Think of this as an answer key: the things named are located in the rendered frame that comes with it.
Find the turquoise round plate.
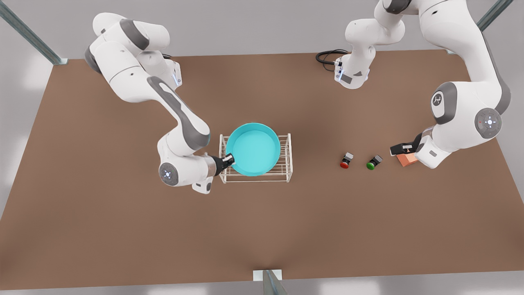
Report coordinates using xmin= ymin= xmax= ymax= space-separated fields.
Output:
xmin=225 ymin=123 xmax=281 ymax=177

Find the white wire shelf rack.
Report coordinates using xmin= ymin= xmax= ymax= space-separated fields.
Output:
xmin=219 ymin=133 xmax=293 ymax=184

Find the black cable loop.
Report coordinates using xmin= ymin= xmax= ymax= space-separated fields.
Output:
xmin=316 ymin=49 xmax=350 ymax=72

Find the silver frame post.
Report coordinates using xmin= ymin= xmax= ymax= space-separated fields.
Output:
xmin=253 ymin=269 xmax=288 ymax=295
xmin=447 ymin=0 xmax=515 ymax=55
xmin=0 ymin=2 xmax=68 ymax=66

